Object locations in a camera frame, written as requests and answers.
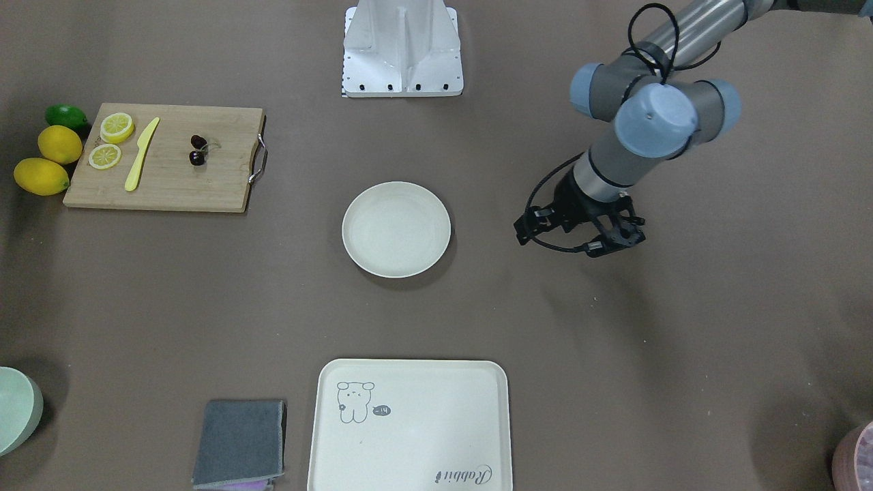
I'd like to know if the upper yellow lemon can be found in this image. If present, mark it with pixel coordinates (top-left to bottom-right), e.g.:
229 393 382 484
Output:
38 125 83 165

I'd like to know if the yellow plastic knife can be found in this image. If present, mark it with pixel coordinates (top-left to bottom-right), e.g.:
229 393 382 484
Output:
123 116 161 192

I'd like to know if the upper lemon slice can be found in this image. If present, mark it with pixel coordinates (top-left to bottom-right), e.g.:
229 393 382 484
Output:
100 112 135 144

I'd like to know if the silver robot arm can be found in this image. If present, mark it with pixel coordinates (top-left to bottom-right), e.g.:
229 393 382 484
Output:
516 1 871 258

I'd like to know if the grey folded cloth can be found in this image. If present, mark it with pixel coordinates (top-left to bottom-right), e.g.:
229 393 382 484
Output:
192 399 286 490

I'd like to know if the pink bowl with ice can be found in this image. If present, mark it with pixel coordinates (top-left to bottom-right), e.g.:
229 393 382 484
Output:
831 421 872 490

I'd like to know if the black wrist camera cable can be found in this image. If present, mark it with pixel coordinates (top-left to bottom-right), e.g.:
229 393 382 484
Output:
524 3 722 253

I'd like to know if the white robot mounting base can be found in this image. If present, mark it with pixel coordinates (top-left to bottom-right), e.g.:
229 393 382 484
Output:
341 1 464 98

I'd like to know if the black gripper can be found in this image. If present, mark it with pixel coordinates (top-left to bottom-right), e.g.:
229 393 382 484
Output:
552 170 646 258

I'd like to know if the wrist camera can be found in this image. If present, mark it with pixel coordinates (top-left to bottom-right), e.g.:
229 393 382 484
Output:
514 206 557 246

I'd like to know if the green lime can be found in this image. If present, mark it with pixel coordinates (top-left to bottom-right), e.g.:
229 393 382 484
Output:
44 104 89 132

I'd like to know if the lemon slice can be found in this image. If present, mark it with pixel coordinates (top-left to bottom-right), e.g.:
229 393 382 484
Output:
100 112 135 144
88 143 123 170

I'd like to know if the mint green bowl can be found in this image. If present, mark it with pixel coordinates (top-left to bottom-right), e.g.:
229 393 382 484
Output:
1 367 44 456

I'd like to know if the yellow lemon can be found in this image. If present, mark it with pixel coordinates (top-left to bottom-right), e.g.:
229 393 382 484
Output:
38 125 83 165
14 158 70 196

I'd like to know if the cream round plate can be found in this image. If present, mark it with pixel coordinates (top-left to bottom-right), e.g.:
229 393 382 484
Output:
341 181 452 279

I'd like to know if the lower yellow lemon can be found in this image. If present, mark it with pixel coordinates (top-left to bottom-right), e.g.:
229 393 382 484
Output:
14 158 70 196

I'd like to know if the lower lemon slice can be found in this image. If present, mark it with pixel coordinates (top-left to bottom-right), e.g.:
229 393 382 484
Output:
88 143 123 170

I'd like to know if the bamboo cutting board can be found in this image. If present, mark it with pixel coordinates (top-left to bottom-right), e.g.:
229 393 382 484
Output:
63 102 266 213

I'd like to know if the cream rabbit tray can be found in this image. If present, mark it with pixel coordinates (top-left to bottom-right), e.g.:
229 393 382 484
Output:
308 359 514 490

